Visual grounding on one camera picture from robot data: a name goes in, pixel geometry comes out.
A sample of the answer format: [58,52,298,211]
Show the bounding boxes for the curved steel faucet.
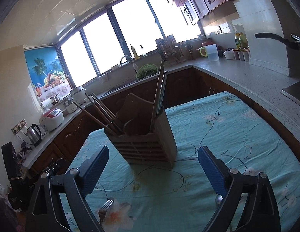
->
[120,55,138,74]

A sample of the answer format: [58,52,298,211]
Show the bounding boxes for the dark wooden base cabinets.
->
[29,66,300,174]

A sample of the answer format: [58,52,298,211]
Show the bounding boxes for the grey speckled countertop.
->
[18,53,300,136]

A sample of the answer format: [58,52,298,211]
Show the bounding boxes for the steel gas stove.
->
[281,80,300,102]

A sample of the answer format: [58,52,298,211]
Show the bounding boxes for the green plastic colander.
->
[136,64,157,80]

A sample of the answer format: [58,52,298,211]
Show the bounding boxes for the wooden utensil holder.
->
[104,93,178,169]

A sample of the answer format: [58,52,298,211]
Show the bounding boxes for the brown wooden wall cabinets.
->
[153,0,237,26]

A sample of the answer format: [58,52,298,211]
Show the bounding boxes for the large white cooker pot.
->
[70,86,87,103]

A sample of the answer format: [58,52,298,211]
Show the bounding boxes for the fruit and palm wall poster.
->
[24,47,70,102]

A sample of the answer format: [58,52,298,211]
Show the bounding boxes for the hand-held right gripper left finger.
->
[25,145,110,232]

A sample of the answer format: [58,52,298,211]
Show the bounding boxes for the tall black appliance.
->
[1,141,28,211]

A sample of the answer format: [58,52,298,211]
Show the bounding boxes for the metal chopstick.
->
[157,72,167,115]
[159,71,168,114]

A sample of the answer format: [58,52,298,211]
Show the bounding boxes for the paper towel roll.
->
[41,99,54,111]

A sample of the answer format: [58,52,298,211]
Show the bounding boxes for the white and red rice cooker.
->
[39,109,64,132]

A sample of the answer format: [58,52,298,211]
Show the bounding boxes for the wall socket strip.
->
[11,118,27,135]

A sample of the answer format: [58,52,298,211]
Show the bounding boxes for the wire dish rack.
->
[155,34,185,66]

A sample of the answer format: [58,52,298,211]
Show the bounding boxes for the steel kitchen sink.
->
[102,77,138,96]

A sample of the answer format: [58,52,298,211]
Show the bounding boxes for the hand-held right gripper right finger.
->
[198,146,281,232]

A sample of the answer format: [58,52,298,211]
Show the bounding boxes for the large kitchen window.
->
[56,0,201,85]

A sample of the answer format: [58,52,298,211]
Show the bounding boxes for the small white electric steamer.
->
[63,98,78,115]

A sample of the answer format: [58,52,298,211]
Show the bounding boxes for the small metal pot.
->
[50,93,61,106]

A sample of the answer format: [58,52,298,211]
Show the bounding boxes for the metal fork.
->
[99,199,115,227]

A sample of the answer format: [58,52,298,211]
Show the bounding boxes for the steel electric kettle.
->
[26,124,43,148]

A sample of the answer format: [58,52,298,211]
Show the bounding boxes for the clear pitcher with green handle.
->
[200,44,219,61]

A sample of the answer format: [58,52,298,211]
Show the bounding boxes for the teal floral tablecloth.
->
[59,91,300,232]

